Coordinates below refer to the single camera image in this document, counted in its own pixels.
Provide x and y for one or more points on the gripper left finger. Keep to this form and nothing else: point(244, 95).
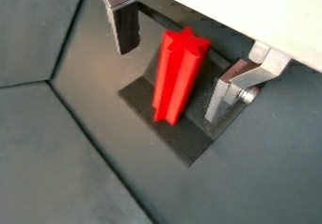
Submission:
point(123, 17)

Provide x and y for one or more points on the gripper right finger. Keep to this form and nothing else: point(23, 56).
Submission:
point(238, 83)

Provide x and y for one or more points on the red star prism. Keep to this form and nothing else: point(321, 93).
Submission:
point(182, 56)

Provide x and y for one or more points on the black curved fixture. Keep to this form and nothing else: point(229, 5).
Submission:
point(193, 135)

